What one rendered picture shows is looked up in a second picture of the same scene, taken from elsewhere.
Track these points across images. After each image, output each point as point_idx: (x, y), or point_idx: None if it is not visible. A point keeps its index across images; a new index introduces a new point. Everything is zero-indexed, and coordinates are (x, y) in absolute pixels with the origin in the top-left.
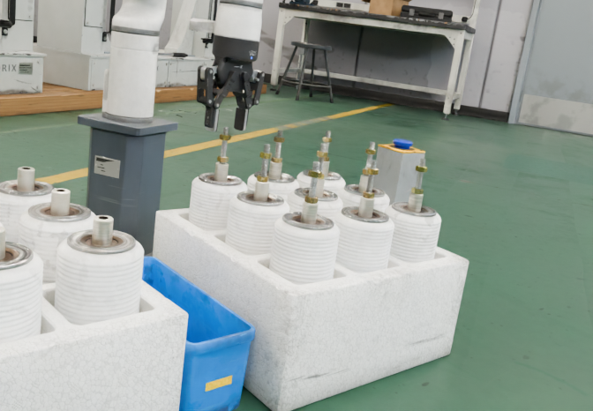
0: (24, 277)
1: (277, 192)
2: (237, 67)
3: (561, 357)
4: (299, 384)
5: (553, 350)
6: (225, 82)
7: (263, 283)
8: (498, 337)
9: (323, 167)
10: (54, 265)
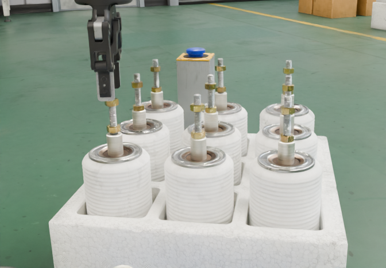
0: None
1: (162, 142)
2: (112, 13)
3: (362, 181)
4: None
5: (351, 178)
6: (112, 35)
7: (292, 245)
8: None
9: (160, 98)
10: None
